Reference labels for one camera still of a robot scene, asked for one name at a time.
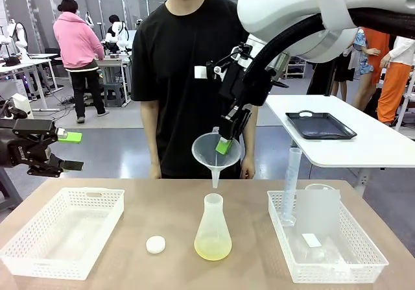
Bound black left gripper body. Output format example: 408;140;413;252
0;127;50;169

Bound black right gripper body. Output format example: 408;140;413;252
218;63;273;110

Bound clear plastic funnel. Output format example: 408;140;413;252
191;127;242;189

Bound clear plastic graduated cylinder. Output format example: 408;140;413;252
280;147;303;228

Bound clear plastic measuring beaker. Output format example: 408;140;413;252
296;183;342;237

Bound person's left forearm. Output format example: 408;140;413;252
240;104;259;160

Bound person's right forearm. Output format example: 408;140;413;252
139;100;163;166

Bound person's left hand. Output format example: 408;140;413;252
239;156;257;180

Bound person's right hand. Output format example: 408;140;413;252
148;162;163;180

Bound wooden shoe rack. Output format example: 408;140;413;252
284;59;307;80

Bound grey plastic step stool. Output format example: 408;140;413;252
103;82;126;108

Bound white perforated plastic basket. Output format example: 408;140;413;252
267;189;390;285
0;187;126;282

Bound person in black t-shirt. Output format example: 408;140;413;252
130;0;260;180

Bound black plastic tray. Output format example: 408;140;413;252
285;110;359;141

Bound white background desk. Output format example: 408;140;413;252
0;52;60;112

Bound white background work table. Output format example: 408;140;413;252
93;54;133;104

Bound person in pink hoodie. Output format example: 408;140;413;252
53;0;110;125

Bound translucent plastic conical flask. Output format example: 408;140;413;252
193;193;233;261

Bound white humanoid robot black head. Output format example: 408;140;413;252
104;14;136;54

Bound white round flask cap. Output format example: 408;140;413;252
145;235;167;256

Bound mannequin in blue floral dress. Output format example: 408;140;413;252
352;27;377;77

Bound white paper label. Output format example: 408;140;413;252
301;233;323;248

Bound white side table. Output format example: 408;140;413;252
263;93;415;187

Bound mannequin in orange garment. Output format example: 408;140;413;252
351;27;391;110

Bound mannequin white shirt orange trousers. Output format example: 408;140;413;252
377;36;415;126

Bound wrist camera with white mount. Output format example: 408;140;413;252
193;43;254;80

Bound white box with black cables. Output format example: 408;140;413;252
0;93;34;121

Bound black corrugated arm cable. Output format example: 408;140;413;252
242;6;415;88

